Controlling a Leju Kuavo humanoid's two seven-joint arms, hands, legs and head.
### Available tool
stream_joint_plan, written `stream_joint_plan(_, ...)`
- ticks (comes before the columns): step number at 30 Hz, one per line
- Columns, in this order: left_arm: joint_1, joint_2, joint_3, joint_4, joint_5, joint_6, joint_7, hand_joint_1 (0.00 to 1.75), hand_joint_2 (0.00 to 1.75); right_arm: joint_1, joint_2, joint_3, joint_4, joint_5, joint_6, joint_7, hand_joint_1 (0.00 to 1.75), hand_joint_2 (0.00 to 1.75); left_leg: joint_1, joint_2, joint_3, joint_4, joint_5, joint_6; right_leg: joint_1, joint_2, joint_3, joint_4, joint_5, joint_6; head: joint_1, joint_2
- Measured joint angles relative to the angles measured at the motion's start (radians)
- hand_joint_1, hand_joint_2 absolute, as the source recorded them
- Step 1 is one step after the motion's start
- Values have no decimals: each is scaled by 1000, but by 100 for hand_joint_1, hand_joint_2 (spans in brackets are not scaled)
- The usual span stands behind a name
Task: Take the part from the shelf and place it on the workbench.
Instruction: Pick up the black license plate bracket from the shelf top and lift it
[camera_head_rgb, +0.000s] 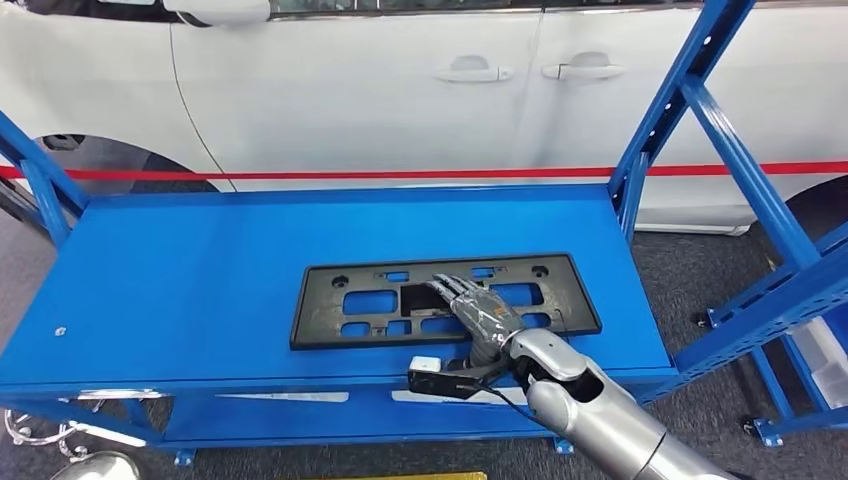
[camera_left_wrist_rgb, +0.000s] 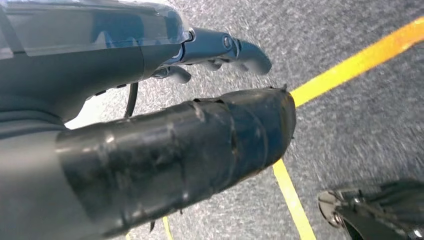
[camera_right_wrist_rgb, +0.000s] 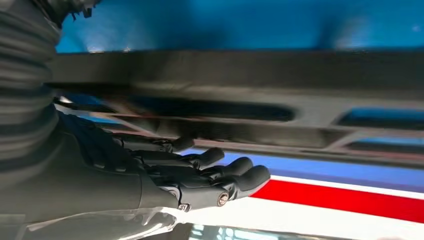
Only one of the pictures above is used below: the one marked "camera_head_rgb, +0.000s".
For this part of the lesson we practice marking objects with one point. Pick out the white car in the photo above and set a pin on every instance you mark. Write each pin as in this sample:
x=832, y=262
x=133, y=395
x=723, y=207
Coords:
x=331, y=99

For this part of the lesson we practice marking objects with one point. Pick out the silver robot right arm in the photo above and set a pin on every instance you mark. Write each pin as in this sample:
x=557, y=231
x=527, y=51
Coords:
x=596, y=411

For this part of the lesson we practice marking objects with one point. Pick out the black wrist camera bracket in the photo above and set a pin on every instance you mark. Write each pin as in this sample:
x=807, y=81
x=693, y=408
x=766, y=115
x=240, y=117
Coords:
x=444, y=384

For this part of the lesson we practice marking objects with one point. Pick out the black chrome bar stool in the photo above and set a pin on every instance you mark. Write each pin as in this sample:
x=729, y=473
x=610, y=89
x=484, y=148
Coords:
x=26, y=437

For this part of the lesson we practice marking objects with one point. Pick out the red barrier belt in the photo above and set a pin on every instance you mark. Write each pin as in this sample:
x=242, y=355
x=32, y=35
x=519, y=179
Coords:
x=397, y=174

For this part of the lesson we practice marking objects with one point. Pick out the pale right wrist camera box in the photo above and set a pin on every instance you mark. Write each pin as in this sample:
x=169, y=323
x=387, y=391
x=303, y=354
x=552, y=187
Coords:
x=425, y=364

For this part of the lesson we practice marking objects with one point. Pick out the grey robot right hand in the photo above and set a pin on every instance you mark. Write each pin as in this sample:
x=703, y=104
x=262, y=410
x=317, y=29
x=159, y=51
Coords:
x=487, y=314

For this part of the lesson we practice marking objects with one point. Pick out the black plastic plate frame part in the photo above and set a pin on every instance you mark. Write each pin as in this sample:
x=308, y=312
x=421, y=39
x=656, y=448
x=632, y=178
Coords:
x=314, y=305

